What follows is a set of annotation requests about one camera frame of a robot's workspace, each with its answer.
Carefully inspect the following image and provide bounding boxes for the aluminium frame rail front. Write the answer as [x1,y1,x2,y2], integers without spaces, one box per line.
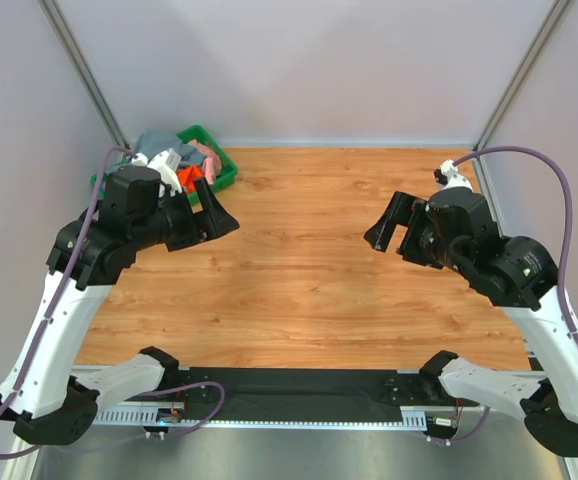
[4,381,578,479]

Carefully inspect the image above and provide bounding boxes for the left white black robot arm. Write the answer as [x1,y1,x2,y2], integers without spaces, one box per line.
[0,165,239,460]

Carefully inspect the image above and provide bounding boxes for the aluminium corner post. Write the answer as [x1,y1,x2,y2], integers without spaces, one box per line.
[38,0,129,147]
[472,0,573,150]

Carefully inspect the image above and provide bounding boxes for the orange t shirt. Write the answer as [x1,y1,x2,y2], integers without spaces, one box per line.
[177,166,204,194]

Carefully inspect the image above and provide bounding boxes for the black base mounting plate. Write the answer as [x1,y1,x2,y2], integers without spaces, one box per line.
[178,366,450,422]

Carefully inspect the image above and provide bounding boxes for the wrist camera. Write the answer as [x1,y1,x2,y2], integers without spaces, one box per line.
[433,159,473,191]
[131,148,183,196]

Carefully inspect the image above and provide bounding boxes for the pink t shirt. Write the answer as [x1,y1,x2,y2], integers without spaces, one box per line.
[188,140,222,185]

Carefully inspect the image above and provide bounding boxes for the green plastic bin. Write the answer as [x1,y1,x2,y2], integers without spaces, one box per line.
[98,125,238,206]

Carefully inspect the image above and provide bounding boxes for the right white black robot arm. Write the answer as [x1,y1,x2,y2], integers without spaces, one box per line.
[364,187,578,458]

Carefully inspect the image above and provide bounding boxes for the grey slotted cable duct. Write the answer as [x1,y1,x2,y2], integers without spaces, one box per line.
[93,405,430,431]

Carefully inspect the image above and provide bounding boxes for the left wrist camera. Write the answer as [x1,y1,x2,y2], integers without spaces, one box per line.
[131,148,183,196]

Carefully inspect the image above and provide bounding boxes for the left aluminium corner post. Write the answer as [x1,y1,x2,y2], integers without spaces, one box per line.
[38,0,129,147]

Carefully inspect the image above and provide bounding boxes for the right aluminium corner post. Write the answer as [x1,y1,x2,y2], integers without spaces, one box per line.
[472,0,573,150]

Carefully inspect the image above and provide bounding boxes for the grey-blue t shirt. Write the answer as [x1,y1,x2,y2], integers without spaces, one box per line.
[134,129,207,169]

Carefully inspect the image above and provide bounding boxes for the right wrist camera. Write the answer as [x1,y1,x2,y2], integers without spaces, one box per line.
[433,159,473,191]

